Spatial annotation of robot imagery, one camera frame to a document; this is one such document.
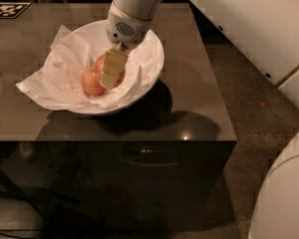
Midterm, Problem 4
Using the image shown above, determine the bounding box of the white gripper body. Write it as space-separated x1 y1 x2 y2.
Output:
106 3 150 51

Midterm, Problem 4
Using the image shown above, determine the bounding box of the black white fiducial marker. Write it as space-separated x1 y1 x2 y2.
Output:
0 2 31 19

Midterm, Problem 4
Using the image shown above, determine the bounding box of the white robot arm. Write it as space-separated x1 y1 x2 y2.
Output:
107 0 299 110

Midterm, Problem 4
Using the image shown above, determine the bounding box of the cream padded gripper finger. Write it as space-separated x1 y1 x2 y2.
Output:
100 48 128 89

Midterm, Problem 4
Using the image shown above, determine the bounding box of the red apple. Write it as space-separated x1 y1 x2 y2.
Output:
81 68 106 97
94 55 126 88

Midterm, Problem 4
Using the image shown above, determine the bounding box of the white crumpled paper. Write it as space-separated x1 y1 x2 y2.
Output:
16 21 142 115

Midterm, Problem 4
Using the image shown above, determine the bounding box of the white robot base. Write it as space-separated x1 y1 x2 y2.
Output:
248 132 299 239

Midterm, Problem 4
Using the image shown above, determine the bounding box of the dark glass table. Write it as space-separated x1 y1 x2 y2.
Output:
0 4 236 231

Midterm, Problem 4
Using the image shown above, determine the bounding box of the white bowl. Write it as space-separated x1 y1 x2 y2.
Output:
53 19 165 116

